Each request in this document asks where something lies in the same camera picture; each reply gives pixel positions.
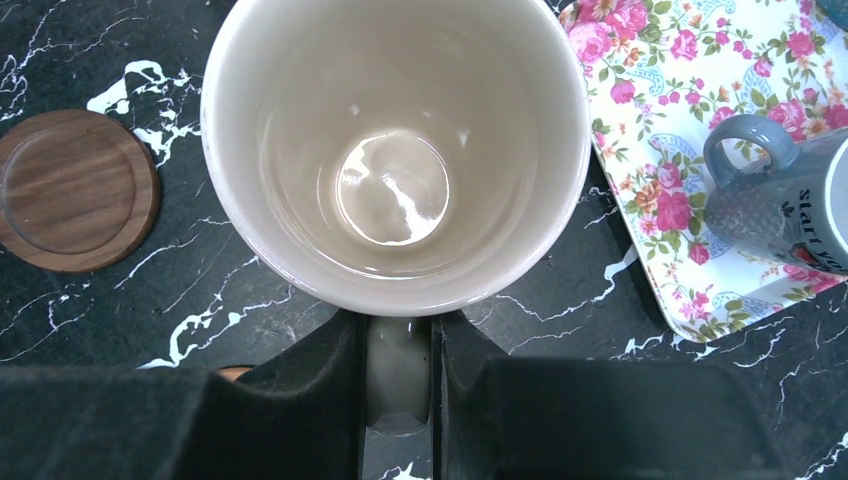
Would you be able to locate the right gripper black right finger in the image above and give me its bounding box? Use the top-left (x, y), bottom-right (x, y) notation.
top-left (431, 311), bottom-right (788, 479)

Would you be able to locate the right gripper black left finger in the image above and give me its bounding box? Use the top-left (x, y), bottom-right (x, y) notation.
top-left (1, 311), bottom-right (366, 479)

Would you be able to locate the light wooden coaster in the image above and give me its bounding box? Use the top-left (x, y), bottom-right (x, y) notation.
top-left (217, 366), bottom-right (254, 382)

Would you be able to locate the tall beige mug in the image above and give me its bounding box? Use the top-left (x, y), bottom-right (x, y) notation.
top-left (200, 1), bottom-right (591, 435)

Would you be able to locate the dark walnut wooden coaster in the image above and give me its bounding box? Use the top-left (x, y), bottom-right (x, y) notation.
top-left (1, 109), bottom-right (161, 273)

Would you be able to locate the floral tray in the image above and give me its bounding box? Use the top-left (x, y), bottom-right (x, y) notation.
top-left (559, 1), bottom-right (847, 343)

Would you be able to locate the small grey heart mug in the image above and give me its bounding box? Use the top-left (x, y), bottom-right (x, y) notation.
top-left (703, 114), bottom-right (847, 275)

